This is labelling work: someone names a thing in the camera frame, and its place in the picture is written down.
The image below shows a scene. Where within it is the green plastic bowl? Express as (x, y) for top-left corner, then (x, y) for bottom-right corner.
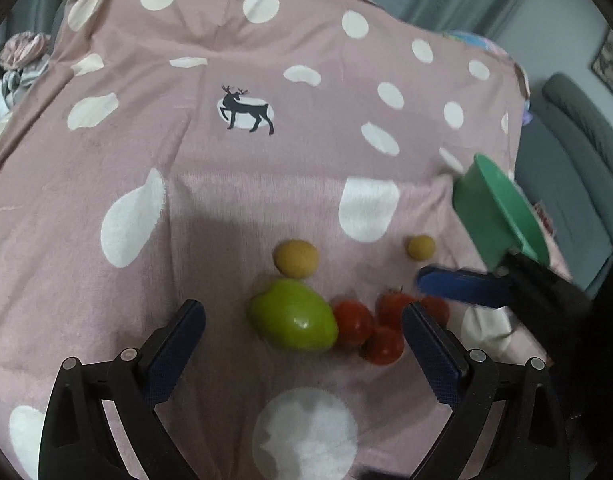
(453, 154), (550, 270)

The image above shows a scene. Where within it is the large green mango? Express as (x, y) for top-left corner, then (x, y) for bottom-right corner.
(247, 278), (339, 351)

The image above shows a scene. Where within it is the small tan longan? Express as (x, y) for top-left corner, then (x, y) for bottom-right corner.
(273, 240), (319, 280)

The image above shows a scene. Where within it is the grey sofa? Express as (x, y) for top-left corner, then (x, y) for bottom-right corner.
(515, 73), (613, 297)

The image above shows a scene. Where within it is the pink polka dot cloth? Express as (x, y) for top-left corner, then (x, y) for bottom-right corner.
(0, 0), (527, 479)

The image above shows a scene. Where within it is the pink crumpled cloth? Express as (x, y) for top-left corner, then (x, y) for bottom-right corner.
(0, 32), (52, 70)

